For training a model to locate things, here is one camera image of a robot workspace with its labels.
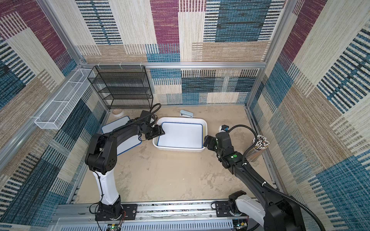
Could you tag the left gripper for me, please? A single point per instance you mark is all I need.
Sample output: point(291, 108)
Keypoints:
point(160, 132)

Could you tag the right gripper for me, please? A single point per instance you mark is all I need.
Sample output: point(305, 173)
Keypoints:
point(211, 142)

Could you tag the blue-framed whiteboard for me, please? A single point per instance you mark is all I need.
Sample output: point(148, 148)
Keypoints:
point(181, 135)
point(129, 143)

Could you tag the white plastic storage box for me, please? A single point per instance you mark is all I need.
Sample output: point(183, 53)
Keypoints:
point(182, 120)

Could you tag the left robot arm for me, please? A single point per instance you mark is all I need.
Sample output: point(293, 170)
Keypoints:
point(101, 159)

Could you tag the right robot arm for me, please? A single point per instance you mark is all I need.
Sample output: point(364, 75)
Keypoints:
point(275, 213)

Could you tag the cup of pencils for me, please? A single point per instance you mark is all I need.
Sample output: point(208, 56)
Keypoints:
point(261, 144)

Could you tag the tape roll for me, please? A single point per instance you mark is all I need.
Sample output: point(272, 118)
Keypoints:
point(117, 112)

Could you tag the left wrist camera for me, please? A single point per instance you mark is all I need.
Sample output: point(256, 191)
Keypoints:
point(146, 116)

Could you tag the black wire mesh shelf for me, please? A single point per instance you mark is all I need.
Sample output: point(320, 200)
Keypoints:
point(122, 87)

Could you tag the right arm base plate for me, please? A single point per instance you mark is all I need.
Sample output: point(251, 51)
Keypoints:
point(223, 209)

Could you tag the aluminium front rail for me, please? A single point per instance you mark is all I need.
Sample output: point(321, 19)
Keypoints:
point(146, 212)

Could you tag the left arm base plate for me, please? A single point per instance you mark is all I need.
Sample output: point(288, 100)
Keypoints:
point(128, 212)

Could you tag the white wire mesh basket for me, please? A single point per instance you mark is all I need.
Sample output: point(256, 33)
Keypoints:
point(59, 109)

